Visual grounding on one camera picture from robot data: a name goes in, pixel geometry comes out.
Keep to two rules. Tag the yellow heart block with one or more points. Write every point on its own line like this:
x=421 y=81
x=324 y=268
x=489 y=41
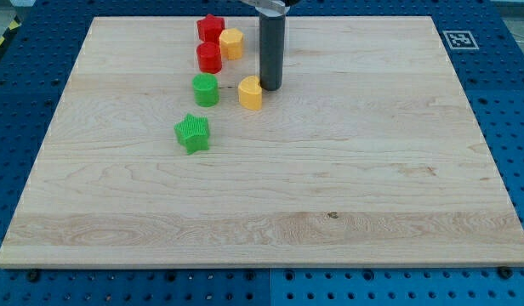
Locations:
x=250 y=93

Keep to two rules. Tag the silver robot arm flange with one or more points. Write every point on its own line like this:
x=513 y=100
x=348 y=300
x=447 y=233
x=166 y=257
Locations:
x=271 y=8

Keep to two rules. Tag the yellow hexagon block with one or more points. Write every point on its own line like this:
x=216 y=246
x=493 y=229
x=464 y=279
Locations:
x=231 y=43

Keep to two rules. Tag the green star block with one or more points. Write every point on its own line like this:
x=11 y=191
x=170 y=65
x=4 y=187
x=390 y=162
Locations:
x=193 y=133

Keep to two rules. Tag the green cylinder block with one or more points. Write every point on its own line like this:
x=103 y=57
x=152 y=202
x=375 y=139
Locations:
x=206 y=89

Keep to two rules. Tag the light wooden board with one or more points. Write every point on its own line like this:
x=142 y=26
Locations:
x=368 y=156

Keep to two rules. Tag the red cylinder block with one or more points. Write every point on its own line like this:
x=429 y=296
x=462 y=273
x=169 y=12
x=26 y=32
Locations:
x=209 y=57

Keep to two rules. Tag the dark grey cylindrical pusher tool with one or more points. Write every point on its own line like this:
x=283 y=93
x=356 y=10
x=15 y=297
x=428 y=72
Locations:
x=271 y=50

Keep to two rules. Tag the red star block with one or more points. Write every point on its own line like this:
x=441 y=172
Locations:
x=210 y=27

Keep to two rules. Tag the white fiducial marker tag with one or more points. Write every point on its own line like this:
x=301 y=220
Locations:
x=460 y=40

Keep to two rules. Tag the yellow black hazard tape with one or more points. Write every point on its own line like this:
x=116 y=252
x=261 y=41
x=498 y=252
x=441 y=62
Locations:
x=9 y=34

